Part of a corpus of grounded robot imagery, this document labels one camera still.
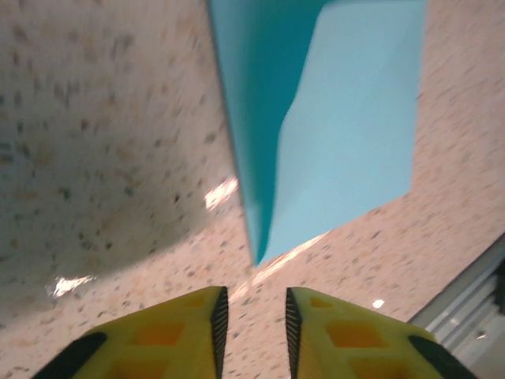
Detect light blue paper sheet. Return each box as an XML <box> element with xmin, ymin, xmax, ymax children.
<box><xmin>207</xmin><ymin>0</ymin><xmax>429</xmax><ymax>266</ymax></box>

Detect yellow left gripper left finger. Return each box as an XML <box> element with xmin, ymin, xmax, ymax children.
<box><xmin>33</xmin><ymin>285</ymin><xmax>230</xmax><ymax>379</ymax></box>

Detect long aluminium mounting rail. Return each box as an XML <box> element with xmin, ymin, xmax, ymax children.
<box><xmin>408</xmin><ymin>232</ymin><xmax>505</xmax><ymax>379</ymax></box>

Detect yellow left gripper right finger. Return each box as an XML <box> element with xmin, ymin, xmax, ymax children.
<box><xmin>285</xmin><ymin>286</ymin><xmax>479</xmax><ymax>379</ymax></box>

